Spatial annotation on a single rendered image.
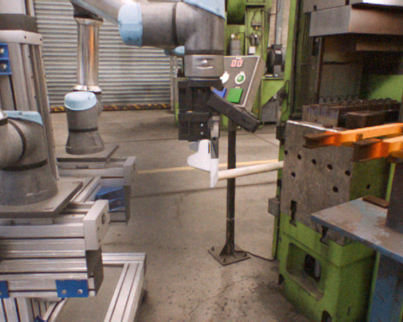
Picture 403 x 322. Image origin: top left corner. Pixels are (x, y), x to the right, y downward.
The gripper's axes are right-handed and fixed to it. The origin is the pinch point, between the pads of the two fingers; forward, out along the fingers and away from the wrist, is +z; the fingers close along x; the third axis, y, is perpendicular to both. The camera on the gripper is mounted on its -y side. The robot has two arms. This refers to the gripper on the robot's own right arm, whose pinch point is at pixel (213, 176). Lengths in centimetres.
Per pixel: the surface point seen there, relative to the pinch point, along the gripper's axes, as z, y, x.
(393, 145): -3.7, -44.0, -12.0
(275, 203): 53, -41, -110
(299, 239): 55, -43, -72
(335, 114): -3, -52, -68
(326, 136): -4.5, -30.2, -18.6
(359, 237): 23.0, -40.9, -15.5
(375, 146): -4.1, -38.0, -9.2
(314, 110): -3, -47, -78
